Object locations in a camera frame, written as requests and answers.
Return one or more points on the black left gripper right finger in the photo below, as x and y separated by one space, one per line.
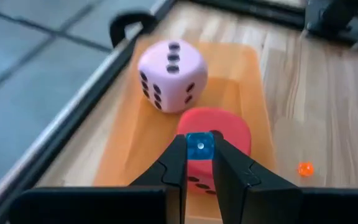
235 180

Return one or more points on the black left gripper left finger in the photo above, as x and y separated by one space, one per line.
176 174

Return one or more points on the small blue translucent die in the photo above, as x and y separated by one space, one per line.
200 146

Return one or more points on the large red foam die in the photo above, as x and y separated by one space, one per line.
222 124

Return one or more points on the orange translucent plastic bin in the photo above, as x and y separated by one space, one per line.
129 140

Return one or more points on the small orange translucent die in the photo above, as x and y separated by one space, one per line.
305 169

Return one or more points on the large pink foam die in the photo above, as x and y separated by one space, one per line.
172 84

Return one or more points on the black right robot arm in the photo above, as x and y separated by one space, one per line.
334 18

